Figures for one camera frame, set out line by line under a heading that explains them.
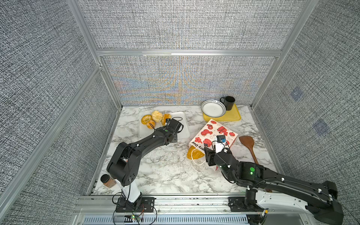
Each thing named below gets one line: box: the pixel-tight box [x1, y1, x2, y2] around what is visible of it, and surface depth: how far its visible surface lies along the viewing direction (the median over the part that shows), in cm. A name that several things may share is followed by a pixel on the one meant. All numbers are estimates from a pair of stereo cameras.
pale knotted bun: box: [151, 110, 163, 122], surface depth 109 cm
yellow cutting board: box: [202, 103, 242, 122], surface depth 115 cm
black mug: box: [219, 95, 236, 111], surface depth 116 cm
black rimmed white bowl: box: [200, 99, 227, 118], surface depth 119 cm
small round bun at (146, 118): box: [141, 114, 153, 125], surface depth 109 cm
